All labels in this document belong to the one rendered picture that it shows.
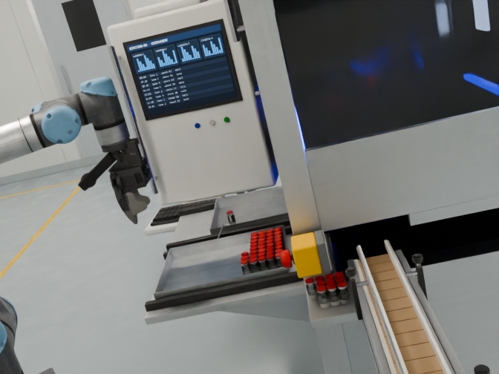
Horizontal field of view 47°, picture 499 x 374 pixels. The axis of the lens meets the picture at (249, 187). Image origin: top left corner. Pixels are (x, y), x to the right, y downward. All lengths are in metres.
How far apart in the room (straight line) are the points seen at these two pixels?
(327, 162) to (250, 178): 1.08
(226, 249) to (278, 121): 0.56
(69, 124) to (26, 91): 6.19
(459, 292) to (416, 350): 0.43
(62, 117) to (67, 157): 6.23
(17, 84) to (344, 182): 6.39
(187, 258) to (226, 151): 0.72
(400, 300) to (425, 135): 0.35
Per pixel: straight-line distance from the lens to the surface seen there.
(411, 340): 1.08
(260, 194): 1.99
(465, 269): 1.44
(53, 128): 1.23
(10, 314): 1.54
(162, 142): 2.35
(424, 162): 1.31
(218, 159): 2.32
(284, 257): 1.27
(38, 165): 7.60
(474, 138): 1.33
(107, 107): 1.37
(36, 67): 7.31
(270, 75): 1.22
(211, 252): 1.69
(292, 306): 1.53
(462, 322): 1.51
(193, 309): 1.44
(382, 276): 1.28
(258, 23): 1.21
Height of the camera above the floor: 1.57
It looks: 19 degrees down
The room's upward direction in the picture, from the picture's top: 14 degrees counter-clockwise
